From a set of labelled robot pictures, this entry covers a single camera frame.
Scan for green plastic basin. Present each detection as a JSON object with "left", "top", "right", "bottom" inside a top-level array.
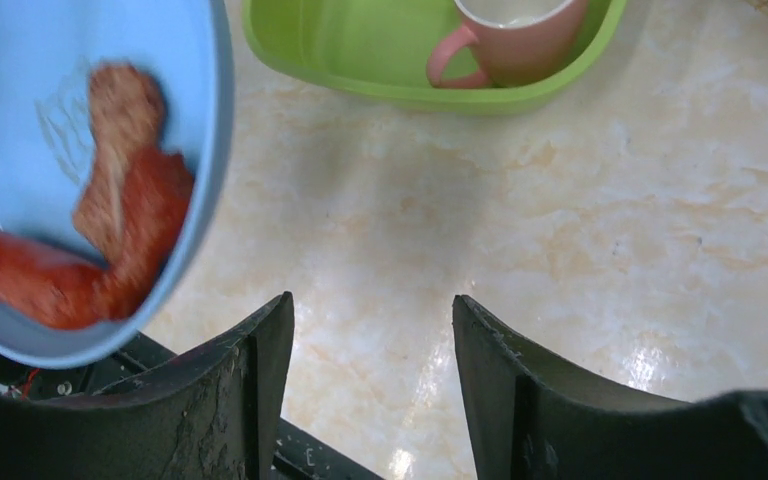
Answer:
[{"left": 241, "top": 1, "right": 627, "bottom": 115}]

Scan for pink mug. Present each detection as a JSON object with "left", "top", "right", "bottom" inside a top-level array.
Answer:
[{"left": 425, "top": 0, "right": 590, "bottom": 89}]

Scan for blue plate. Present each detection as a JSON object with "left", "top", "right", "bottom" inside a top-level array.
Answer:
[{"left": 0, "top": 1, "right": 234, "bottom": 369}]

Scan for red food pieces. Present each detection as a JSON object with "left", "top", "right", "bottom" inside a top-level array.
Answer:
[{"left": 0, "top": 147, "right": 194, "bottom": 330}]

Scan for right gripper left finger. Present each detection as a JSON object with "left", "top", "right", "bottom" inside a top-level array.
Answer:
[{"left": 0, "top": 293, "right": 294, "bottom": 479}]

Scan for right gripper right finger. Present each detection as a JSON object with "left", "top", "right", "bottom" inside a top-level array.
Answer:
[{"left": 453, "top": 295, "right": 768, "bottom": 479}]

